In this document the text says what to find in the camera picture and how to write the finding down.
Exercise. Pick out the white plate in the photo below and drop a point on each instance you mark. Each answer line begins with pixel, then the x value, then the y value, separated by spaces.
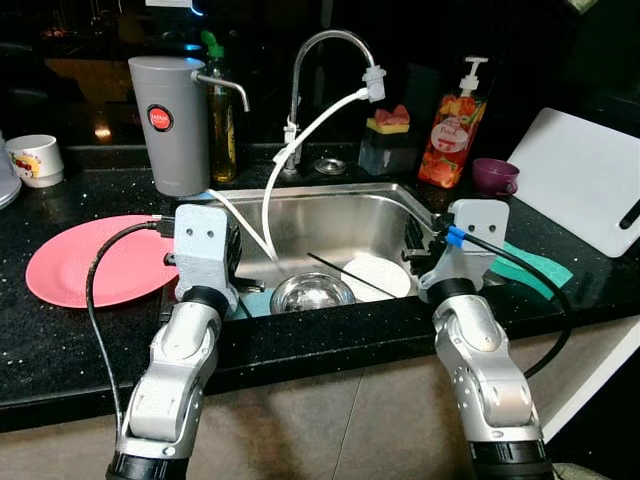
pixel 385 272

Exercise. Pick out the oil bottle with green cap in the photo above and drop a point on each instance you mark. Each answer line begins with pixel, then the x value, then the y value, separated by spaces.
pixel 224 140

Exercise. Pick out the pale green cloth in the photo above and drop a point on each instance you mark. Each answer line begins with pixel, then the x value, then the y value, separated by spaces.
pixel 580 4

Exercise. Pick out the purple cup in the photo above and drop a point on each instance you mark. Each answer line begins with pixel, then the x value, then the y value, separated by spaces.
pixel 494 177

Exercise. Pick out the white printed mug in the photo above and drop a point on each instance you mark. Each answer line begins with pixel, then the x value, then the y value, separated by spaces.
pixel 38 165

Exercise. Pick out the green sponge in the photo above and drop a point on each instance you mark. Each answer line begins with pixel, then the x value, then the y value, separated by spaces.
pixel 520 282

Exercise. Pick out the pink plate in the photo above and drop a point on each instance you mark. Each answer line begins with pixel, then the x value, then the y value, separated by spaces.
pixel 80 265

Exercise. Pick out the grey water filter with tap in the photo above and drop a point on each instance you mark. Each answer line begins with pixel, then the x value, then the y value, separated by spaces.
pixel 175 160

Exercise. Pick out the stainless steel sink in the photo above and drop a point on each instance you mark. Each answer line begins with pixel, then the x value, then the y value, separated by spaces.
pixel 340 220

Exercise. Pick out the black chopstick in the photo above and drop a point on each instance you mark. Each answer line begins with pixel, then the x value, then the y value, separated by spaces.
pixel 350 275

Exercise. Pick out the dark sponge holder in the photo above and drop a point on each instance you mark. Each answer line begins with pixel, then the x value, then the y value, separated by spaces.
pixel 385 155

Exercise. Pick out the light blue bowl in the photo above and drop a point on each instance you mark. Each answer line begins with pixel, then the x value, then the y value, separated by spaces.
pixel 258 303

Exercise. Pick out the round metal counter cap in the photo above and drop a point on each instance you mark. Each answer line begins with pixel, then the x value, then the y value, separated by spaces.
pixel 330 166

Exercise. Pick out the orange pump soap bottle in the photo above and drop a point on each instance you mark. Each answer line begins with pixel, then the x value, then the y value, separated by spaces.
pixel 450 150

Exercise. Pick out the stainless steel bowl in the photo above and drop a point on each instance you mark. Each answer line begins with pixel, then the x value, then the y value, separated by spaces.
pixel 312 293

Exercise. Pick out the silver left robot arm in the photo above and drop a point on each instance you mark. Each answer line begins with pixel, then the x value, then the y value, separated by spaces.
pixel 175 380

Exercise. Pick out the white wall socket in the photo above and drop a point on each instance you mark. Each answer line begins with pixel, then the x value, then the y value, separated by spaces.
pixel 168 3

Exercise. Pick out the white cutting board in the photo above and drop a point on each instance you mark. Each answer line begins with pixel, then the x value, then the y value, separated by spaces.
pixel 580 175

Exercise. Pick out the olive fabric bundle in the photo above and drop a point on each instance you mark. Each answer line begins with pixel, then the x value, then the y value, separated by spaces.
pixel 575 472

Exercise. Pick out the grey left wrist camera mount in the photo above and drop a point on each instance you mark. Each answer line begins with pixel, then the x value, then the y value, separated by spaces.
pixel 205 245

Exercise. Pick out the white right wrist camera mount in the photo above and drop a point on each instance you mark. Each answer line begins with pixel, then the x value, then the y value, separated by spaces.
pixel 480 225

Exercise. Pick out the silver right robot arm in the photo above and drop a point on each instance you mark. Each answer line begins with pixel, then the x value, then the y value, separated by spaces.
pixel 490 380

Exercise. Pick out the thin white filter tube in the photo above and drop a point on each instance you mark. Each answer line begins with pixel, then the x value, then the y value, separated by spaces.
pixel 240 218

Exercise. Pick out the yellow and red sponge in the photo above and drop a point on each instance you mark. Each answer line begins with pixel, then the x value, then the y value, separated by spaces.
pixel 388 123

